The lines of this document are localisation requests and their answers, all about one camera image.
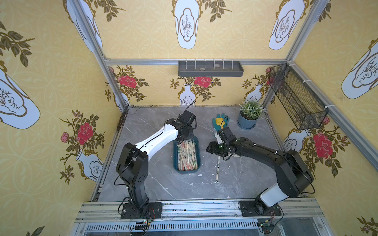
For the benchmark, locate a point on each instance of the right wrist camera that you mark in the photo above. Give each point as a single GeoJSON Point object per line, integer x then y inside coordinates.
{"type": "Point", "coordinates": [225, 136]}

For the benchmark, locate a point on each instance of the green garden glove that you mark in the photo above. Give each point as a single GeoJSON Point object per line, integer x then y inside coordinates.
{"type": "Point", "coordinates": [217, 128]}

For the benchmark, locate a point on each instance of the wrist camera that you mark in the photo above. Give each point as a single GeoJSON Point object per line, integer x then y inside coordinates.
{"type": "Point", "coordinates": [187, 118]}
{"type": "Point", "coordinates": [225, 136]}

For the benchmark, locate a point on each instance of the aluminium front rail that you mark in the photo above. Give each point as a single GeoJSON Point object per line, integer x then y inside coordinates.
{"type": "Point", "coordinates": [291, 217]}

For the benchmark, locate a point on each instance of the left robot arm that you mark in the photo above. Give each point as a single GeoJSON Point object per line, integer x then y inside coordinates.
{"type": "Point", "coordinates": [133, 164]}

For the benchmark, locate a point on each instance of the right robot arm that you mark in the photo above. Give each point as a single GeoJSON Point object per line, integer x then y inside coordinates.
{"type": "Point", "coordinates": [292, 174]}

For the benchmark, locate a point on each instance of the yellow toy shovel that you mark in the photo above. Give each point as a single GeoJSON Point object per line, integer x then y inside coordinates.
{"type": "Point", "coordinates": [221, 122]}

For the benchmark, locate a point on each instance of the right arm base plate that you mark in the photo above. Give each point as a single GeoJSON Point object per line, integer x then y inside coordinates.
{"type": "Point", "coordinates": [257, 208]}

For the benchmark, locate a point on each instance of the black wire mesh basket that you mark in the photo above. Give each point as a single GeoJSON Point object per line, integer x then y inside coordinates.
{"type": "Point", "coordinates": [301, 104]}

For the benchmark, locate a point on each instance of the teal plastic storage box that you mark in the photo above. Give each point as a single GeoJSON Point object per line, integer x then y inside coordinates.
{"type": "Point", "coordinates": [175, 156]}

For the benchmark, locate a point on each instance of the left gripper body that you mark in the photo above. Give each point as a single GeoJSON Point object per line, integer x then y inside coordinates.
{"type": "Point", "coordinates": [181, 134]}

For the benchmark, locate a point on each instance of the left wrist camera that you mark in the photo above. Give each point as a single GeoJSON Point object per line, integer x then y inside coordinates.
{"type": "Point", "coordinates": [187, 118]}

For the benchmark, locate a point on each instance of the potted green plant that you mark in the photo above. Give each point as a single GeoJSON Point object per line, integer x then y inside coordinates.
{"type": "Point", "coordinates": [250, 112]}

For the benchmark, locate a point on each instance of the grey wall shelf tray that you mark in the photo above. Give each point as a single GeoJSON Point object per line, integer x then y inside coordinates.
{"type": "Point", "coordinates": [210, 68]}

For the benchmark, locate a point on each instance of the chopsticks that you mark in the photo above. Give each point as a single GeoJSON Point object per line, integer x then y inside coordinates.
{"type": "Point", "coordinates": [217, 169]}

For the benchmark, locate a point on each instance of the chopstick pile in box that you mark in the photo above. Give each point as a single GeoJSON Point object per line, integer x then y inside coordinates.
{"type": "Point", "coordinates": [187, 159]}

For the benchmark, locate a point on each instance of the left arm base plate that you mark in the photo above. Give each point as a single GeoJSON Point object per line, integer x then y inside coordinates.
{"type": "Point", "coordinates": [152, 210]}

